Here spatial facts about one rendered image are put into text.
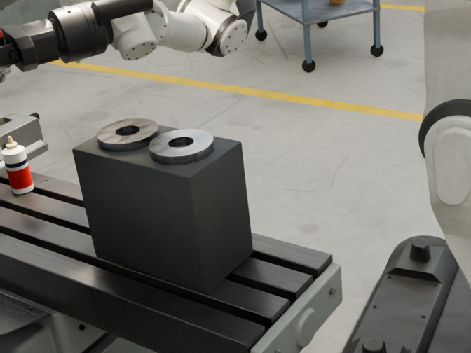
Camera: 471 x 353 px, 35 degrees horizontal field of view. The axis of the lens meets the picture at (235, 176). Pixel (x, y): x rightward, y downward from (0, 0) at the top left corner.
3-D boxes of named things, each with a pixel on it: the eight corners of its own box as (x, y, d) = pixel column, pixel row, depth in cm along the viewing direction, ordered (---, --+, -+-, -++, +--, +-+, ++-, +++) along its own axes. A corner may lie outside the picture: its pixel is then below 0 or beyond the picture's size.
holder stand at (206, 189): (145, 220, 126) (125, 108, 117) (254, 252, 114) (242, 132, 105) (94, 256, 118) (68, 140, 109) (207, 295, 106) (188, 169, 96)
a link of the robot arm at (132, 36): (67, 21, 130) (128, 5, 134) (92, 75, 128) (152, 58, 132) (75, -15, 120) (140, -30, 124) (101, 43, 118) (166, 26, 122)
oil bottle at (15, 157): (24, 183, 143) (10, 129, 138) (38, 187, 141) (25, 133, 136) (8, 192, 140) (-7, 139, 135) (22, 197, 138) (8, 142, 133)
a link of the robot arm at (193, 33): (133, 32, 140) (189, 43, 157) (173, 59, 136) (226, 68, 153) (158, -20, 137) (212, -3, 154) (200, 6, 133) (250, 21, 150)
